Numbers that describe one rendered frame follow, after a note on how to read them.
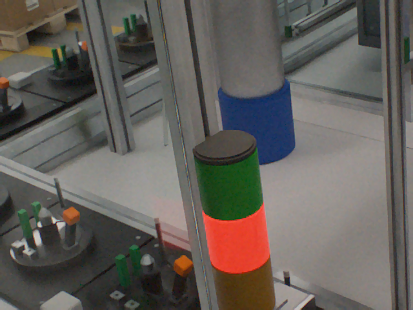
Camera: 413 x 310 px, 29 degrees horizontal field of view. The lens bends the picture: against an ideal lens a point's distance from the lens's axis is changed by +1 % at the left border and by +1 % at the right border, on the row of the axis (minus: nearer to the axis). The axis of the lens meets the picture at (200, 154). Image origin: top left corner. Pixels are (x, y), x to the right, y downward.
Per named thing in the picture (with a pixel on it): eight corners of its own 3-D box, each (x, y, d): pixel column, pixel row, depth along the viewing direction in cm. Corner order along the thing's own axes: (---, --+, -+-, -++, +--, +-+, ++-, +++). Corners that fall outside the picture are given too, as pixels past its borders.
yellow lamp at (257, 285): (288, 298, 69) (282, 250, 67) (250, 330, 66) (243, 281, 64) (243, 278, 72) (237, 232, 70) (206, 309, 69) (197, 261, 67)
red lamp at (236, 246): (282, 249, 67) (276, 199, 65) (243, 281, 64) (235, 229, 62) (236, 232, 70) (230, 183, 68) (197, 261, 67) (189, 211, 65)
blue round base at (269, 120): (310, 141, 179) (304, 79, 172) (266, 172, 170) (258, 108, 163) (255, 126, 190) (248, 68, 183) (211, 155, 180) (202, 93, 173)
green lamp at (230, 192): (276, 197, 65) (270, 144, 62) (235, 228, 62) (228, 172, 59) (229, 182, 68) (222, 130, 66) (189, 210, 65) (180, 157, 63)
